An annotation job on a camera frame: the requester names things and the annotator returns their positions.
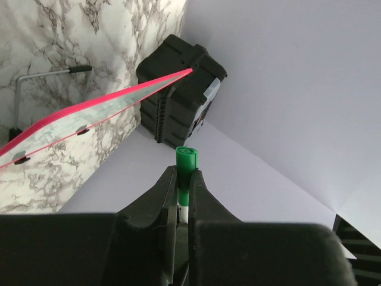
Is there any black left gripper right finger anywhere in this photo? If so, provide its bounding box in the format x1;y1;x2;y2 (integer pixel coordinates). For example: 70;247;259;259
188;170;356;285

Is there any green capped whiteboard marker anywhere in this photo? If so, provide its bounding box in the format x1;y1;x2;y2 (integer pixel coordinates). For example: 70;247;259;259
177;203;189;224

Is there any grey wire whiteboard stand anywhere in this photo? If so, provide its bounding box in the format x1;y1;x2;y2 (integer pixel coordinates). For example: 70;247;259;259
8;65;93;141

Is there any green marker cap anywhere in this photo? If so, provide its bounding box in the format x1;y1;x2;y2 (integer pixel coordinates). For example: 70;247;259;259
176;147;198;207

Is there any black plastic toolbox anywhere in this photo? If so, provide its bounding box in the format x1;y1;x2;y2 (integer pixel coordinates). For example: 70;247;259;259
136;35;227;148

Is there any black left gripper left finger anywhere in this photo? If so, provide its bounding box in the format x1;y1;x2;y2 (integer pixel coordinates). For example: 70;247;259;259
1;166;177;285

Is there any pink framed whiteboard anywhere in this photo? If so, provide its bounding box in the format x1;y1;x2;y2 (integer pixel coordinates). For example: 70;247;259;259
1;68;193;168

